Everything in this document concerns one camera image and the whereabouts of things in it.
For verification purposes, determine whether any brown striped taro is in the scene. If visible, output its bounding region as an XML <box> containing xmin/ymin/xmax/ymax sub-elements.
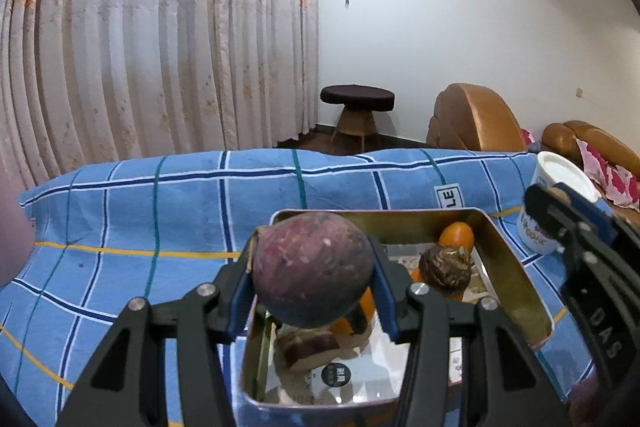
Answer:
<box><xmin>418</xmin><ymin>244</ymin><xmax>473</xmax><ymax>300</ymax></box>

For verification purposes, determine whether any small orange mandarin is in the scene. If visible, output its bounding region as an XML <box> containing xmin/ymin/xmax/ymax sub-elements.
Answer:
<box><xmin>438</xmin><ymin>222</ymin><xmax>475</xmax><ymax>253</ymax></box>

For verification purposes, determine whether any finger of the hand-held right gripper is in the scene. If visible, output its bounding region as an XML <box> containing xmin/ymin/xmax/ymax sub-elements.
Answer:
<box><xmin>524</xmin><ymin>183</ymin><xmax>619</xmax><ymax>259</ymax></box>

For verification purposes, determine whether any blue checkered blanket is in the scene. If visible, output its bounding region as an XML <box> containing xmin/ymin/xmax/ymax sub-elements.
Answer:
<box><xmin>0</xmin><ymin>148</ymin><xmax>616</xmax><ymax>427</ymax></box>

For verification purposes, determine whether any round dark stool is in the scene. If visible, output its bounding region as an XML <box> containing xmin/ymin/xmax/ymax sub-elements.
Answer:
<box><xmin>320</xmin><ymin>85</ymin><xmax>396</xmax><ymax>154</ymax></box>

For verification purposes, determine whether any floral beige curtain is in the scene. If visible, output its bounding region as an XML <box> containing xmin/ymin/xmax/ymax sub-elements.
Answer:
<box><xmin>0</xmin><ymin>0</ymin><xmax>321</xmax><ymax>192</ymax></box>

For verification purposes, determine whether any printed paper sheet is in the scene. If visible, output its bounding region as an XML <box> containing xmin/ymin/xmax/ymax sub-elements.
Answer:
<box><xmin>260</xmin><ymin>247</ymin><xmax>493</xmax><ymax>408</ymax></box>

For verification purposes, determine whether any white lidded mug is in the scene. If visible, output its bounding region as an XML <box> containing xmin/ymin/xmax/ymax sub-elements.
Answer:
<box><xmin>517</xmin><ymin>151</ymin><xmax>601</xmax><ymax>255</ymax></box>

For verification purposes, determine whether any large orange mandarin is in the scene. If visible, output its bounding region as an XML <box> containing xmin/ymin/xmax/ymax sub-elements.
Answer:
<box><xmin>330</xmin><ymin>268</ymin><xmax>425</xmax><ymax>337</ymax></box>

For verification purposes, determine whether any metal tin box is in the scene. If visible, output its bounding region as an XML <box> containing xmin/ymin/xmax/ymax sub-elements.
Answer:
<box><xmin>240</xmin><ymin>207</ymin><xmax>555</xmax><ymax>420</ymax></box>

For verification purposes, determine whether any pink floral cloth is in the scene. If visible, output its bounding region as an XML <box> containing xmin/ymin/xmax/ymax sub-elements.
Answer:
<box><xmin>520</xmin><ymin>129</ymin><xmax>640</xmax><ymax>212</ymax></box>

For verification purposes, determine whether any pink cup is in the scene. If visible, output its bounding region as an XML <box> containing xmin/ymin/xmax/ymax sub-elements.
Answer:
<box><xmin>0</xmin><ymin>192</ymin><xmax>37</xmax><ymax>288</ymax></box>

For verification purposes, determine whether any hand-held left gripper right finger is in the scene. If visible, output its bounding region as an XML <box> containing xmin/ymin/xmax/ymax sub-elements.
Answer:
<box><xmin>367</xmin><ymin>234</ymin><xmax>571</xmax><ymax>427</ymax></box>

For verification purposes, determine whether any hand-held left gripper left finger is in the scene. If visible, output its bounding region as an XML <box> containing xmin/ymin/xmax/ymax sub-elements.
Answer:
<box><xmin>55</xmin><ymin>229</ymin><xmax>263</xmax><ymax>427</ymax></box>

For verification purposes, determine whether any brown leather sofa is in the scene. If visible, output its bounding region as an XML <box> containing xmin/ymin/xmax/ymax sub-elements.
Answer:
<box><xmin>426</xmin><ymin>83</ymin><xmax>640</xmax><ymax>212</ymax></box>

